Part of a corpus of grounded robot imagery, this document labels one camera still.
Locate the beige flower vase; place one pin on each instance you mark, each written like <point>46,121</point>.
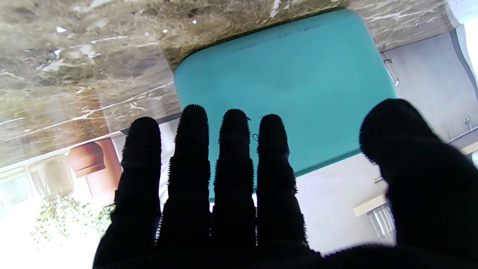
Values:
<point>52,175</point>

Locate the black cooktop strip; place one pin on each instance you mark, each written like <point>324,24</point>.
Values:
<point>170,118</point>

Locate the row of glass jars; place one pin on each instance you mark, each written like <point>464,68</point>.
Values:
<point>382,220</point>

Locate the metal wall rail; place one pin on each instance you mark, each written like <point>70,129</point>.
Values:
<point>463,132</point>

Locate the tall terracotta flower vase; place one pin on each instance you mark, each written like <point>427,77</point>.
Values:
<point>104,172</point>

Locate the wooden wall shelf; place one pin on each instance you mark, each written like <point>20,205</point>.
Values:
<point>369,207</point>

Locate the teal plastic basket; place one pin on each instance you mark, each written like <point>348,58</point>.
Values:
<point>291,74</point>

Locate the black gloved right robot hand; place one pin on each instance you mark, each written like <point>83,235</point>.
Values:
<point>231,224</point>

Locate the small round terracotta pot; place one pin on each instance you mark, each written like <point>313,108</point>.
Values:
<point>86,158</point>

